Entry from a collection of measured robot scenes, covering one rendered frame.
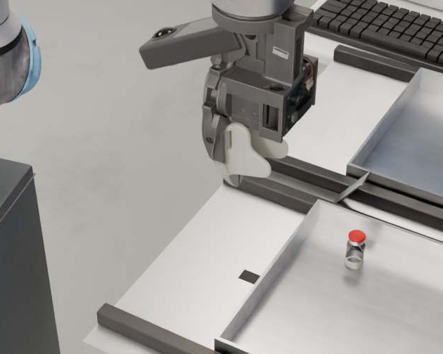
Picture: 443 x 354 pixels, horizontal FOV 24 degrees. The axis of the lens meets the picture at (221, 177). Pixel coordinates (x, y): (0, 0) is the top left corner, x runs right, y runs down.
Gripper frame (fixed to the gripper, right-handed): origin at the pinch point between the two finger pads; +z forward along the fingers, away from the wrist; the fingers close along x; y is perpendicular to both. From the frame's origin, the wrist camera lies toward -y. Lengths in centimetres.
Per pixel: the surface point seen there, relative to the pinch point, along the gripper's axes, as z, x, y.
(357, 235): 16.7, 15.0, 8.7
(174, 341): 19.5, -7.4, -2.6
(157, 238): 110, 85, -68
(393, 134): 21.3, 41.1, 2.9
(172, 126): 110, 126, -89
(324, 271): 21.3, 12.0, 6.2
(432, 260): 20.9, 19.7, 16.7
